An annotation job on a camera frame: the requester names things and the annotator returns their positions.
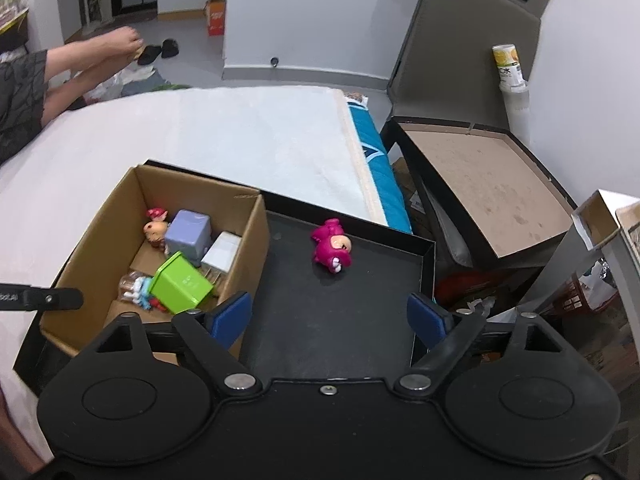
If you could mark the brown-haired doll figure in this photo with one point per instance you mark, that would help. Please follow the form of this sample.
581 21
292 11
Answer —
156 232

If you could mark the brown cardboard box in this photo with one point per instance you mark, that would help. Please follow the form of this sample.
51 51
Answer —
90 240

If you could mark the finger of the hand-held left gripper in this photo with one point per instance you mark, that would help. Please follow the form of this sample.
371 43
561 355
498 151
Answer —
40 299

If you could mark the purple cube box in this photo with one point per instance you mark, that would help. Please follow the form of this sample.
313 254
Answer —
187 235

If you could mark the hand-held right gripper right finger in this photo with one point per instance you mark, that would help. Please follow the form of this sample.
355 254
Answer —
427 320

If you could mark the blue white toy figure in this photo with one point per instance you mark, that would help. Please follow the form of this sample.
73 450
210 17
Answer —
140 292

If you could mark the black box with brown inside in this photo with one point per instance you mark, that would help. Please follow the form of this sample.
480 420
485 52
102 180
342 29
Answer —
490 195

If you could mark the grey furniture leg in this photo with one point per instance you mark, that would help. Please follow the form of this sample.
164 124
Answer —
560 270

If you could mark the white plastic bag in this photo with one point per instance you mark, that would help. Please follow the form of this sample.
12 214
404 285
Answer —
600 282

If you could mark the green box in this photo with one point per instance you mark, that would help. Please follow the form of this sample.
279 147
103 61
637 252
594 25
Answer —
180 285

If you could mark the clear plastic bag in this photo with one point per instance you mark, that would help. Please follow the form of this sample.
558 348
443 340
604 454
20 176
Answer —
107 87

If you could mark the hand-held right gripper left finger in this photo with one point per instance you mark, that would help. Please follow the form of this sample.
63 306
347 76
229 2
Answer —
231 316

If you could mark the black shoe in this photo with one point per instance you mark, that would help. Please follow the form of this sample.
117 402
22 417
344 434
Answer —
149 54
170 48

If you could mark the grey box lid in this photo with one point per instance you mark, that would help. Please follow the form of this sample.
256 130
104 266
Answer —
465 35

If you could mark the white open carton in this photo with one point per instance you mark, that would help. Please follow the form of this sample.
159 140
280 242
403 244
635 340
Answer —
600 215

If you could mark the white cube box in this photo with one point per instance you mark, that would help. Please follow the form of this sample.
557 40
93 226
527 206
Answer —
222 255

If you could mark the white tube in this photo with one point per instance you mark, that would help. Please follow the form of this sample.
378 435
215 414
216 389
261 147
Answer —
517 107

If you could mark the pink bear toy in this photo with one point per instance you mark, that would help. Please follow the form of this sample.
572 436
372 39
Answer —
332 247

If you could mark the black shallow tray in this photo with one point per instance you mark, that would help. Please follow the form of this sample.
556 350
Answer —
330 320

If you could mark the orange cardboard box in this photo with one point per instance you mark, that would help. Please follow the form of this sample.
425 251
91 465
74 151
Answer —
216 17

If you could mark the teal mattress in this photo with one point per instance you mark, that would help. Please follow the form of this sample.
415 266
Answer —
380 170

